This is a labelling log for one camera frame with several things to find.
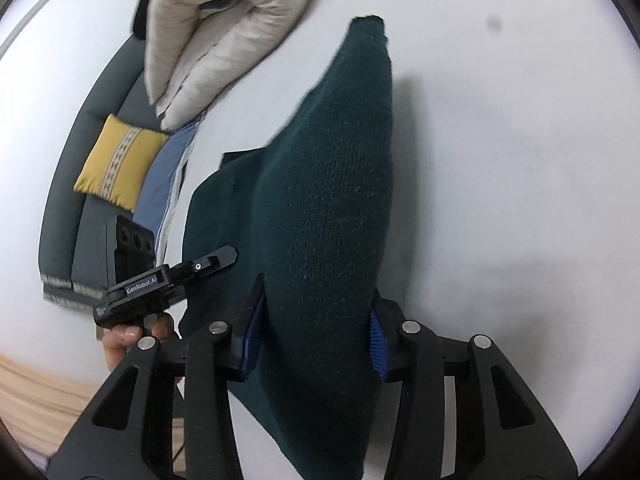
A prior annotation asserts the black cloth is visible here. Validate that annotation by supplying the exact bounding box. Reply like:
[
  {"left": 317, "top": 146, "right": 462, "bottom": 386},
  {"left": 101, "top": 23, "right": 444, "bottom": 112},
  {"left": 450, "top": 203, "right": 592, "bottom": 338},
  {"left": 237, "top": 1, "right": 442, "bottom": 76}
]
[{"left": 134, "top": 0, "right": 157, "bottom": 42}]

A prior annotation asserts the person's left hand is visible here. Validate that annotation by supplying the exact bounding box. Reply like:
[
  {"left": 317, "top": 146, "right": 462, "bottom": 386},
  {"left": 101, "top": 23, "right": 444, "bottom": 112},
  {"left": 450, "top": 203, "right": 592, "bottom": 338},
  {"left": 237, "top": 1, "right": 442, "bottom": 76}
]
[{"left": 102, "top": 312, "right": 177, "bottom": 376}]

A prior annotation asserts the yellow cushion with patterned stripe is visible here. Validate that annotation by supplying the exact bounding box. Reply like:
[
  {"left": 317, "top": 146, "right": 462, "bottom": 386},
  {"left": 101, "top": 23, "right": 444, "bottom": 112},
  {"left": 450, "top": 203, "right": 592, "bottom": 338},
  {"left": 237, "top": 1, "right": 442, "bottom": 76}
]
[{"left": 73, "top": 113, "right": 172, "bottom": 214}]

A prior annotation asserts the white bed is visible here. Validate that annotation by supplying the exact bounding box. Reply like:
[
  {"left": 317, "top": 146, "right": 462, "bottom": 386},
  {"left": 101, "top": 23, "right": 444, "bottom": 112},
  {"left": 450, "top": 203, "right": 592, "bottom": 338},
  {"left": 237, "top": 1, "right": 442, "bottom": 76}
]
[{"left": 0, "top": 0, "right": 640, "bottom": 480}]

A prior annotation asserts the grey upholstered headboard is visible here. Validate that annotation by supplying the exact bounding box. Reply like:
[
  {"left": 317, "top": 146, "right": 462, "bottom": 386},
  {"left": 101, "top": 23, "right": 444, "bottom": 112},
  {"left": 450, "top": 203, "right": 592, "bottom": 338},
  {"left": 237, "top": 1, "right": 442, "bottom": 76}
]
[{"left": 38, "top": 35, "right": 167, "bottom": 306}]

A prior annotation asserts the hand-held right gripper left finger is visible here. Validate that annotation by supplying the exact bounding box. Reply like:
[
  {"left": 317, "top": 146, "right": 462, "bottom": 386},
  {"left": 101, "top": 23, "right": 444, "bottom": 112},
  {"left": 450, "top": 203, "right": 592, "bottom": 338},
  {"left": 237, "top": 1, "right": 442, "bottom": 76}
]
[{"left": 47, "top": 273, "right": 266, "bottom": 480}]

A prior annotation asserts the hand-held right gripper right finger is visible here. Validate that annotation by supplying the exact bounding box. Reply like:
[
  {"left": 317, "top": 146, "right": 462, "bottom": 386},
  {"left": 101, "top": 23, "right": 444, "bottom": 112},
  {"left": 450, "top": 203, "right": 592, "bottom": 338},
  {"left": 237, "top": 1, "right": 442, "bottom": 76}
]
[{"left": 370, "top": 297, "right": 581, "bottom": 480}]

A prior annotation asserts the dark green knitted sweater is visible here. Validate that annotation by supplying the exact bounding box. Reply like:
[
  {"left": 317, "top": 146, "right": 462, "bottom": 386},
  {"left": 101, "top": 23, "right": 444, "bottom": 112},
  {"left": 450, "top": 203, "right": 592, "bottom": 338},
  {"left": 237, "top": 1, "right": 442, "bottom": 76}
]
[{"left": 179, "top": 15, "right": 397, "bottom": 480}]

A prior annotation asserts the beige folded duvet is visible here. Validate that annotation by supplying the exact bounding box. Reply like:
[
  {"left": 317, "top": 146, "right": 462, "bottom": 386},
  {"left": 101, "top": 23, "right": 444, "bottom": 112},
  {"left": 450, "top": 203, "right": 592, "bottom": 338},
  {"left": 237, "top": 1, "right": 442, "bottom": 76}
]
[{"left": 144, "top": 0, "right": 337, "bottom": 132}]

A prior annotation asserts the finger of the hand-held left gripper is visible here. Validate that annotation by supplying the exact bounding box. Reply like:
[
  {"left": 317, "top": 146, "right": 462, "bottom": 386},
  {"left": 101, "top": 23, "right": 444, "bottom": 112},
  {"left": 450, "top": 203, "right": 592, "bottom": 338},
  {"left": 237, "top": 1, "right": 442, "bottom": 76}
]
[{"left": 164, "top": 245, "right": 239, "bottom": 282}]

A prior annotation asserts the blue pillow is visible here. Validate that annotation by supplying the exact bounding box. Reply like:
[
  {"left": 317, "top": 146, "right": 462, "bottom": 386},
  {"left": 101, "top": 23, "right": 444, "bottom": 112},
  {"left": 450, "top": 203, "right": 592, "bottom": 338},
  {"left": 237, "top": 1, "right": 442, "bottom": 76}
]
[{"left": 132, "top": 119, "right": 202, "bottom": 257}]

